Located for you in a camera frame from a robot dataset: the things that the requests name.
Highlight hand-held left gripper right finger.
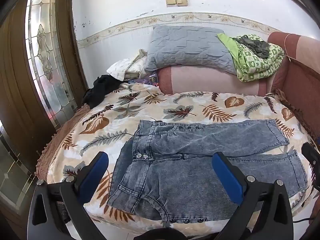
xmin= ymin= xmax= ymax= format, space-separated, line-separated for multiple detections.
xmin=211 ymin=151 xmax=294 ymax=240

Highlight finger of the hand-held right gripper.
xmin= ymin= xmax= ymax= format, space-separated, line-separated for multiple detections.
xmin=301 ymin=142 xmax=320 ymax=173

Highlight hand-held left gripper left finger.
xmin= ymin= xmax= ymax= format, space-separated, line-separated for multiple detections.
xmin=27 ymin=151 xmax=109 ymax=240

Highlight blue denim pants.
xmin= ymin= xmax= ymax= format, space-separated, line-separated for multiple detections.
xmin=107 ymin=119 xmax=308 ymax=223

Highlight leaf print blanket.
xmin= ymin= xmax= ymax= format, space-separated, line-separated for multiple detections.
xmin=35 ymin=82 xmax=318 ymax=238

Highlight black garment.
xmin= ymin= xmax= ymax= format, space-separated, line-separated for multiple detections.
xmin=82 ymin=74 xmax=123 ymax=109

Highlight red and pink sofa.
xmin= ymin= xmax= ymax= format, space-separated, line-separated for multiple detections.
xmin=156 ymin=31 xmax=320 ymax=140

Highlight green patterned quilt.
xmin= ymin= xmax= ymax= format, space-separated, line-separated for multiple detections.
xmin=216 ymin=33 xmax=285 ymax=82

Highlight white floral cloth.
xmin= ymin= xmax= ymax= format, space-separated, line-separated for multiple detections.
xmin=107 ymin=49 xmax=148 ymax=82

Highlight purple packets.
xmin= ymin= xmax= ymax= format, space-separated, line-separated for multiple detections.
xmin=127 ymin=71 xmax=160 ymax=87

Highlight dark olive garment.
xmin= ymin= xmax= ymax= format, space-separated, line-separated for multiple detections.
xmin=234 ymin=35 xmax=272 ymax=58

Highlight wooden stained glass door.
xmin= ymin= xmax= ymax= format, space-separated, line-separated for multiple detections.
xmin=0 ymin=0 xmax=88 ymax=220

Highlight grey quilted pillow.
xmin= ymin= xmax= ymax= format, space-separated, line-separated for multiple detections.
xmin=144 ymin=24 xmax=237 ymax=75

